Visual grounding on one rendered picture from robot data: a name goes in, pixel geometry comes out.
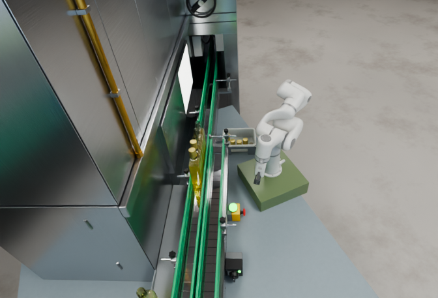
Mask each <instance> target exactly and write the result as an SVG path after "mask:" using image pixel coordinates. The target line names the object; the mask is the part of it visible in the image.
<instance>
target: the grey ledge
mask: <svg viewBox="0 0 438 298"><path fill-rule="evenodd" d="M187 190H188V187H187V185H173V188H172V192H171V198H170V202H169V208H168V214H167V218H166V224H165V228H164V234H163V238H162V244H161V247H160V253H159V257H158V263H157V266H156V270H154V276H153V282H152V286H151V290H154V291H155V293H156V294H157V296H158V298H171V292H172V287H173V279H174V275H175V269H174V268H173V266H174V263H171V261H162V258H169V252H171V251H172V250H173V251H174V252H175V253H176V256H177V254H178V249H179V241H180V236H181V228H182V224H183V216H184V208H185V203H186V195H187Z"/></svg>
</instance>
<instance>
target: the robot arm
mask: <svg viewBox="0 0 438 298"><path fill-rule="evenodd" d="M276 94H277V95H278V96H279V97H280V98H282V99H284V102H283V103H282V105H281V106H280V108H278V109H276V110H272V111H271V112H269V113H267V114H265V115H264V116H263V118H262V119H261V120H260V122H259V124H258V125H257V127H256V129H255V133H256V135H257V136H259V137H258V139H257V146H256V150H255V156H254V158H255V160H256V163H255V174H254V175H255V179H254V184H256V185H259V184H260V178H261V177H264V176H266V177H277V176H279V175H280V174H281V172H282V167H281V165H282V163H284V162H285V160H284V159H283V160H281V159H280V149H282V150H284V151H289V150H290V149H291V148H292V147H293V145H294V144H295V142H296V140H297V138H298V137H299V135H300V133H301V131H302V128H303V121H302V119H299V118H298V117H294V116H295V114H296V113H297V112H298V111H300V110H301V109H303V107H305V105H307V103H309V101H310V99H311V97H312V94H311V92H309V90H307V89H306V88H304V87H303V86H301V85H299V84H297V83H295V82H293V81H291V80H286V81H284V82H283V83H282V84H281V85H280V86H279V88H278V90H277V93H276ZM272 120H274V121H273V123H272V124H273V126H271V125H269V124H267V123H268V122H269V121H272ZM280 160H281V161H280ZM256 176H257V178H256Z"/></svg>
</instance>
